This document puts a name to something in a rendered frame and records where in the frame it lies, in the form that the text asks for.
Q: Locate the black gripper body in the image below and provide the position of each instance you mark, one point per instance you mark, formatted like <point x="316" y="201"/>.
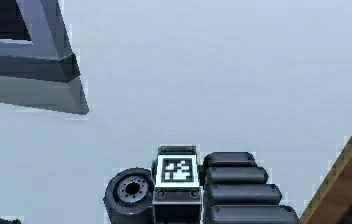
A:
<point x="130" y="193"/>

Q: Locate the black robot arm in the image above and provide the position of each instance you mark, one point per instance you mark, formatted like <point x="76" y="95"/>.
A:
<point x="237" y="193"/>

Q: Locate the grey framed window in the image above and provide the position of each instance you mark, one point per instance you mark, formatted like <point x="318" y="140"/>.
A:
<point x="47" y="50"/>

